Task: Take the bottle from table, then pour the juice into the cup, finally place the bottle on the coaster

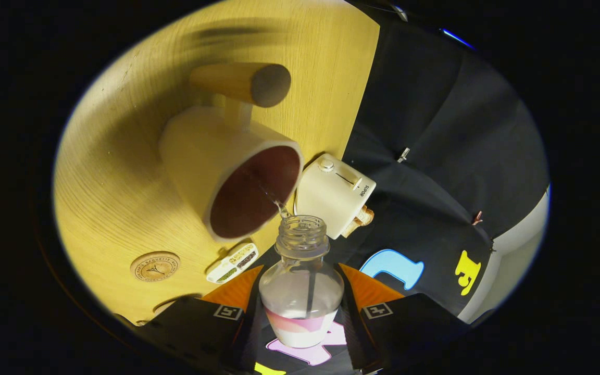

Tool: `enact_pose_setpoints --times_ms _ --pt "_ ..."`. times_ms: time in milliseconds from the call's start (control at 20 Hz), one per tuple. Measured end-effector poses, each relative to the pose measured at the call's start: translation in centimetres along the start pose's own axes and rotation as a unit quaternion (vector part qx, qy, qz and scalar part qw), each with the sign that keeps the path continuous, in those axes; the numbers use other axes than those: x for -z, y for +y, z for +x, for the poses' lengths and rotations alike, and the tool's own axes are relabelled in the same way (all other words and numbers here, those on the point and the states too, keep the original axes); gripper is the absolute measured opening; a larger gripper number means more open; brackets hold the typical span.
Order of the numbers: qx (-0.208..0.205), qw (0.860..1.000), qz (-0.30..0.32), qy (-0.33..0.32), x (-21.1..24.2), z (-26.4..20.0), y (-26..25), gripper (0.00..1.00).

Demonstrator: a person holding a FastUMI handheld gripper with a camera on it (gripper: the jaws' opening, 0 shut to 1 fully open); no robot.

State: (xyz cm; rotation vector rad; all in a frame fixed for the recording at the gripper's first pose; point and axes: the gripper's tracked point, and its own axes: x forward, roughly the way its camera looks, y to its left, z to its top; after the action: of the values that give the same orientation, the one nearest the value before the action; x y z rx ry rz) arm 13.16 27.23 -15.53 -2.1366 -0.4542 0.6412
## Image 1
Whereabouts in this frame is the black backdrop cloth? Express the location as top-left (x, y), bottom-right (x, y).
top-left (237, 0), bottom-right (549, 375)

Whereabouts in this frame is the clear juice bottle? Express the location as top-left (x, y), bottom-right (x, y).
top-left (258, 215), bottom-right (345, 348)

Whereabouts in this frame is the wooden table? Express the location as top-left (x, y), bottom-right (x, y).
top-left (53, 0), bottom-right (380, 326)

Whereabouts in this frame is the white rectangular condiment tray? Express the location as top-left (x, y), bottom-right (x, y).
top-left (206, 242), bottom-right (259, 284)

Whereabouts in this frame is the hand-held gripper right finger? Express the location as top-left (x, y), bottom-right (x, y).
top-left (337, 263), bottom-right (467, 373)

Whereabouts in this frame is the cream cup with wooden handle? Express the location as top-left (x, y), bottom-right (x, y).
top-left (158, 62), bottom-right (305, 243)

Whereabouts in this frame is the round wooden coaster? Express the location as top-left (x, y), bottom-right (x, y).
top-left (130, 251), bottom-right (181, 283)

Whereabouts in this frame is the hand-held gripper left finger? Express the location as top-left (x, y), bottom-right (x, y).
top-left (118, 264), bottom-right (265, 373)

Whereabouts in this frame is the cream toaster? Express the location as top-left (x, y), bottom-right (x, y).
top-left (295, 153), bottom-right (377, 240)

